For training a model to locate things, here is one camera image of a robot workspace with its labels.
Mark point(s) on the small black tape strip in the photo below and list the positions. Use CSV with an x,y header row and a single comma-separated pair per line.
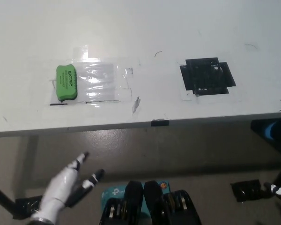
x,y
160,123

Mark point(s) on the green whiteboard eraser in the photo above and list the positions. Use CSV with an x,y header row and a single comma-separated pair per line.
x,y
66,82

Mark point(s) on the clear tape sheet patch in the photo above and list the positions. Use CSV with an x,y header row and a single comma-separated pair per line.
x,y
98,77

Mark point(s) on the black tape square patch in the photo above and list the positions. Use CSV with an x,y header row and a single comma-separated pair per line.
x,y
206,77

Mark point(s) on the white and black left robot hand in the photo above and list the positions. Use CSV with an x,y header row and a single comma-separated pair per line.
x,y
59,187

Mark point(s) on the black object with blue part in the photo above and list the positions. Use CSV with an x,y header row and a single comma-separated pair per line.
x,y
260,127

